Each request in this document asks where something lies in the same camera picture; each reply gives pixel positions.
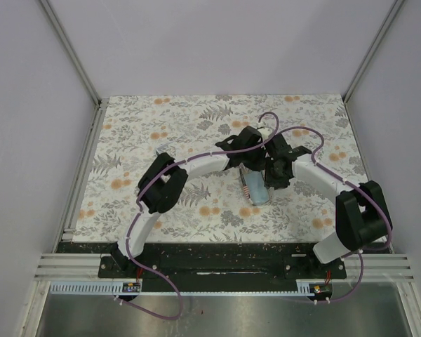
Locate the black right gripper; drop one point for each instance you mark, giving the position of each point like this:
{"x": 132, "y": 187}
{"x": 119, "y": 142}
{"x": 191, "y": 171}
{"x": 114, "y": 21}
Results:
{"x": 269, "y": 180}

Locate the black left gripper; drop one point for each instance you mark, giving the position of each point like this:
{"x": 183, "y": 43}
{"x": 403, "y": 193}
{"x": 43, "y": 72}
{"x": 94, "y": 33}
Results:
{"x": 260, "y": 164}

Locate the light blue cleaning cloth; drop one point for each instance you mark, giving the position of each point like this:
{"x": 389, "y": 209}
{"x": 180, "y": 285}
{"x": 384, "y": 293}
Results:
{"x": 258, "y": 193}

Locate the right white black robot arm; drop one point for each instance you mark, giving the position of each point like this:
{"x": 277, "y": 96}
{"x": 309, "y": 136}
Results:
{"x": 361, "y": 214}

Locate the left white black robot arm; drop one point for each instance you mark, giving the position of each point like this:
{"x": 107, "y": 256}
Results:
{"x": 163, "y": 182}

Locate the floral pattern table mat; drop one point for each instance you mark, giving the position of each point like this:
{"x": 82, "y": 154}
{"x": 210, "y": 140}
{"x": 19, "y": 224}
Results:
{"x": 213, "y": 208}

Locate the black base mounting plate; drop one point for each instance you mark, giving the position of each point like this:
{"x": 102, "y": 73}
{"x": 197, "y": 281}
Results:
{"x": 248, "y": 260}

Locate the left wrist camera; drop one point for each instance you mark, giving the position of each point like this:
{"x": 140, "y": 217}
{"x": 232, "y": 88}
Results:
{"x": 265, "y": 132}

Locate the left aluminium frame post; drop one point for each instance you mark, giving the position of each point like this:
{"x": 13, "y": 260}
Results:
{"x": 60, "y": 33}

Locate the aluminium frame post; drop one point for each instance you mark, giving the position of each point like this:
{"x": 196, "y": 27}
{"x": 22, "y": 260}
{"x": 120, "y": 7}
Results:
{"x": 380, "y": 35}
{"x": 60, "y": 33}

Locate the white slotted cable duct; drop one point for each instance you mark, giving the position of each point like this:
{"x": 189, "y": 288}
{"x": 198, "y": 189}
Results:
{"x": 212, "y": 285}

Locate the right aluminium frame post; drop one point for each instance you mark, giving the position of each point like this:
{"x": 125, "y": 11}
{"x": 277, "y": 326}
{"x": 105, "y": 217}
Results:
{"x": 380, "y": 35}

